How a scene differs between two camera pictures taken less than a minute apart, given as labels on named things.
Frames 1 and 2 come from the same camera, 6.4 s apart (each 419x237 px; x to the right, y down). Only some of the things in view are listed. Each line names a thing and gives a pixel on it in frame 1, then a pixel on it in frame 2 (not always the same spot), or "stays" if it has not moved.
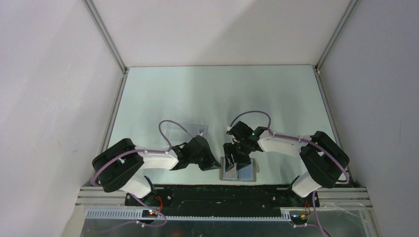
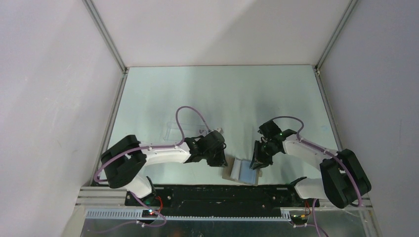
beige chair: (74, 227) stays
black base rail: (220, 201) stays
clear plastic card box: (174, 131) stays
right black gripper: (229, 149) → (258, 160)
